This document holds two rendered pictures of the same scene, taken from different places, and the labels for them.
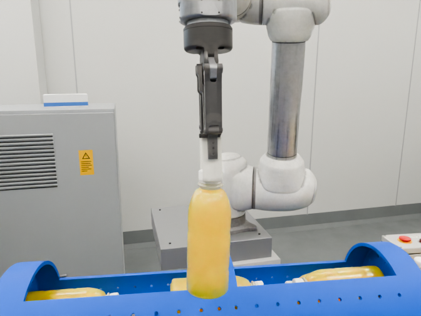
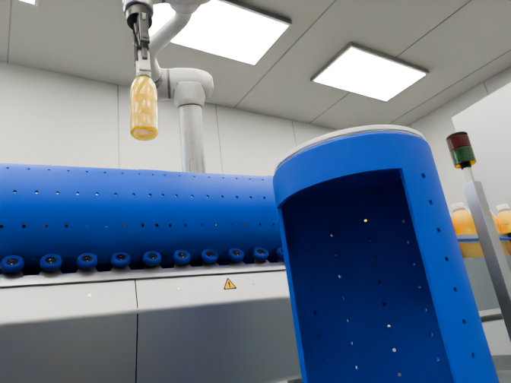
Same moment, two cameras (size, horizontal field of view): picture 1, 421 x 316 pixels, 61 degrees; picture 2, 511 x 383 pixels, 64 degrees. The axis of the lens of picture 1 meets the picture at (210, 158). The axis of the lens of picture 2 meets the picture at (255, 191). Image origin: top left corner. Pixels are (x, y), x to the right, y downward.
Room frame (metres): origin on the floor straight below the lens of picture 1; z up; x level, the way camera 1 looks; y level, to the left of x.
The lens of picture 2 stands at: (-0.43, 0.07, 0.76)
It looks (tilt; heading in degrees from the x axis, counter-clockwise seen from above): 19 degrees up; 340
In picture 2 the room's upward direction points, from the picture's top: 8 degrees counter-clockwise
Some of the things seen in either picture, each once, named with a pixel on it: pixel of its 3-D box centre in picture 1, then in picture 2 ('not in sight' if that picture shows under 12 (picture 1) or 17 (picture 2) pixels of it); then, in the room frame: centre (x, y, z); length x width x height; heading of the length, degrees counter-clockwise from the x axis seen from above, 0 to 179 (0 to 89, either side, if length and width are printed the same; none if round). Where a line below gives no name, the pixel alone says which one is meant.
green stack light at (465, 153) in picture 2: not in sight; (463, 157); (0.46, -0.94, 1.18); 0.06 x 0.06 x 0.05
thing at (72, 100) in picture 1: (66, 100); not in sight; (2.17, 0.87, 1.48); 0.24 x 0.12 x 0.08; 112
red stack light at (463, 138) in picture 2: not in sight; (458, 144); (0.46, -0.94, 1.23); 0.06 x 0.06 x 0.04
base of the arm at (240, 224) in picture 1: (220, 219); not in sight; (1.25, -0.04, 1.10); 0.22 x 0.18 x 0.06; 116
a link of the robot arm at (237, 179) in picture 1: (228, 182); not in sight; (1.26, -0.06, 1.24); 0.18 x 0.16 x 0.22; 82
